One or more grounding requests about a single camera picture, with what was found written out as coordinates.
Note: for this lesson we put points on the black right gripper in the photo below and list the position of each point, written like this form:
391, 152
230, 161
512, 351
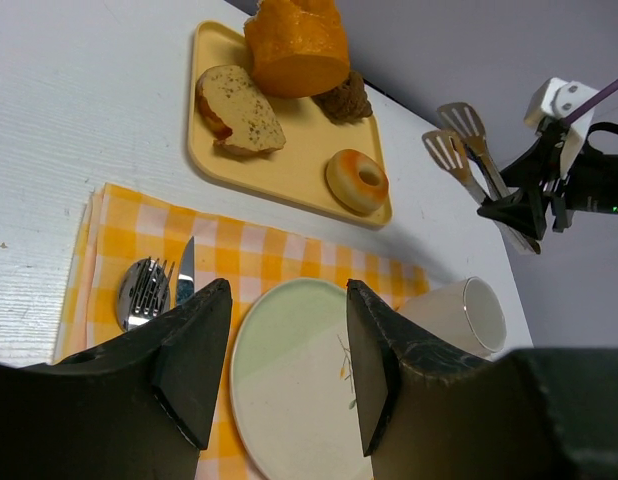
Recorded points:
539, 187

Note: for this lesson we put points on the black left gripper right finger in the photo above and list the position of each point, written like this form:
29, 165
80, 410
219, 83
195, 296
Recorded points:
428, 410

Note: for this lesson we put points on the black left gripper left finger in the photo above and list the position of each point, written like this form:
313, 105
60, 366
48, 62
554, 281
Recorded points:
139, 406

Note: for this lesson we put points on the metal serving tongs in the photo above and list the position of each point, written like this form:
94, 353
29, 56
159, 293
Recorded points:
461, 150

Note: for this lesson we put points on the brown chocolate bread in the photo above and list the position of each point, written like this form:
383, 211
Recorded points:
346, 103

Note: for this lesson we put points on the orange bread loaf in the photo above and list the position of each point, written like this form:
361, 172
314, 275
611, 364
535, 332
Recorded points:
299, 48

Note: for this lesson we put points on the sliced toast bread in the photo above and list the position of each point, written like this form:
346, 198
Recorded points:
238, 114

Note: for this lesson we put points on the white mug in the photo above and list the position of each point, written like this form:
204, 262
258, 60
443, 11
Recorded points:
466, 314

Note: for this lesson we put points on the silver fork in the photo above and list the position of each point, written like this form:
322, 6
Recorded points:
150, 290

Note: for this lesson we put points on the silver spoon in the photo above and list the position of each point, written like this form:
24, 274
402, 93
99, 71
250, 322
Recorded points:
123, 300

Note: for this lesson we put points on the silver table knife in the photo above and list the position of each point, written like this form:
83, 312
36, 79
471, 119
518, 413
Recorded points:
185, 285

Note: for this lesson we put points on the pale green round plate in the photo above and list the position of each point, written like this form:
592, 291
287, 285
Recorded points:
291, 385

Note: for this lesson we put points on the glazed donut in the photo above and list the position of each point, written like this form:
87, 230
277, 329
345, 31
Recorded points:
357, 181

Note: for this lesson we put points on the yellow checkered placemat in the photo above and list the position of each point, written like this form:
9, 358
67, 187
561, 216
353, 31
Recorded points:
121, 226

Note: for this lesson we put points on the yellow serving tray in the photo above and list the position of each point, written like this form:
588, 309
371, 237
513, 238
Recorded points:
294, 175

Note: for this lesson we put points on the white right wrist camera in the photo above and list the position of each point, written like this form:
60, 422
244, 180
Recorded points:
556, 99

